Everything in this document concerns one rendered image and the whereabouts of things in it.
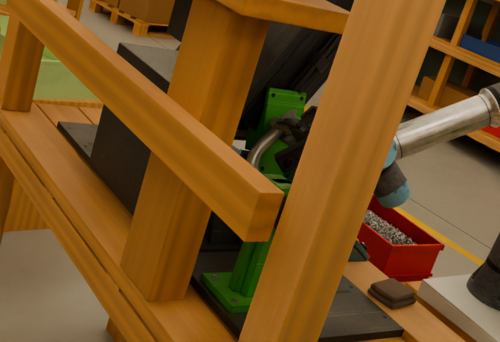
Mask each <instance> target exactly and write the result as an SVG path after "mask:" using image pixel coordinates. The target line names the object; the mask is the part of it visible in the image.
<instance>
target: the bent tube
mask: <svg viewBox="0 0 500 342"><path fill-rule="evenodd" d="M283 134H285V135H289V136H292V133H289V134H287V133H285V132H284V131H282V130H278V129H273V128H271V129H270V130H269V131H268V132H267V133H266V134H264V135H263V136H262V137H261V138H260V139H259V140H258V141H256V143H255V144H254V145H253V146H252V148H251V149H250V151H249V154H248V156H247V159H246V161H247V162H248V163H250V164H251V165H252V166H253V167H254V168H255V169H256V170H258V164H259V161H260V158H261V156H262V154H263V153H264V152H265V151H266V150H267V149H268V148H269V147H270V146H271V145H272V144H273V143H274V142H275V141H276V140H277V139H278V138H280V137H281V136H282V135H283Z"/></svg>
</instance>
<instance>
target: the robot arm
mask: <svg viewBox="0 0 500 342"><path fill-rule="evenodd" d="M317 108H318V107H317V106H311V107H309V108H308V109H307V110H306V111H305V112H304V113H303V114H302V115H301V120H300V121H299V119H297V118H295V115H296V112H297V111H296V110H294V109H292V110H290V111H288V112H287V113H286V114H284V115H283V116H281V117H279V118H275V119H273V120H272V121H271V122H270V125H271V127H272V128H273V129H278V130H282V131H284V132H285V133H287V134H289V133H292V136H289V135H282V136H281V137H280V138H279V140H280V141H282V142H284V143H285V144H286V145H287V146H289V147H287V148H285V149H283V150H281V151H280V152H277V153H275V160H276V162H277V164H278V166H279V167H280V169H281V171H282V172H283V173H287V172H289V171H291V170H293V169H295V168H297V167H298V163H299V161H300V159H301V155H302V152H303V150H304V146H305V143H306V141H307V137H308V134H309V132H310V128H311V126H312V124H313V120H314V117H315V113H316V111H317ZM487 126H493V127H495V128H497V127H500V83H496V84H494V85H490V86H488V87H486V88H483V89H481V90H480V91H479V94H478V95H476V96H474V97H471V98H468V99H466V100H462V101H461V102H458V103H455V104H452V105H450V106H447V107H444V108H442V109H438V110H436V111H434V112H430V113H428V114H425V115H423V116H420V117H417V118H415V119H412V120H409V121H406V122H404V123H401V124H400V125H399V127H398V129H397V132H396V135H395V137H394V140H393V143H392V145H391V148H390V150H389V153H388V156H387V158H386V161H385V164H384V167H383V168H382V172H381V174H380V177H379V180H378V182H377V184H376V188H375V190H374V195H375V198H376V199H377V200H378V201H379V203H380V204H381V205H382V206H383V207H387V208H394V207H398V206H400V205H401V204H403V203H404V202H406V201H407V199H408V198H409V196H410V194H411V188H410V186H409V184H408V182H407V178H406V177H405V176H404V175H403V173H402V171H401V169H400V168H399V166H398V164H397V162H396V160H399V159H401V158H404V157H407V156H409V155H413V154H414V153H417V152H420V151H423V150H425V149H428V148H431V147H433V146H437V145H439V144H441V143H445V142H447V141H450V140H452V139H455V138H458V137H460V136H463V135H466V134H469V133H470V132H474V131H476V130H479V129H482V128H484V127H487ZM467 289H468V290H469V292H470V293H471V294H472V295H473V296H474V297H475V298H476V299H477V300H479V301H481V302H482V303H483V304H485V305H487V306H489V307H490V308H493V309H495V310H498V311H500V232H499V234H498V236H497V238H496V240H495V242H494V244H493V246H492V248H491V250H490V252H489V254H488V257H487V259H486V260H485V262H484V263H483V264H482V265H481V266H480V267H479V268H478V269H477V270H476V271H475V272H474V273H473V274H472V275H471V276H470V277H469V279H468V281H467Z"/></svg>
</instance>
